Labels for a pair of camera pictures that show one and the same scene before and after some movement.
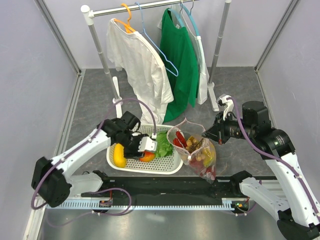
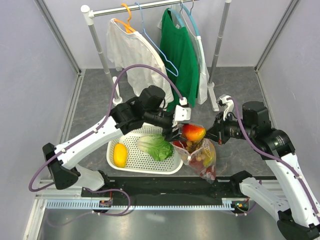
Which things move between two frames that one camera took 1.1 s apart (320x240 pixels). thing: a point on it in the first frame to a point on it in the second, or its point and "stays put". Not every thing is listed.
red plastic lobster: [208, 172] stays put
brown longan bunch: [192, 144] stays put
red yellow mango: [149, 156] to [193, 132]
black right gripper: [218, 131] stays put
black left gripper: [130, 154] to [170, 136]
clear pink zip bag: [191, 141] stays put
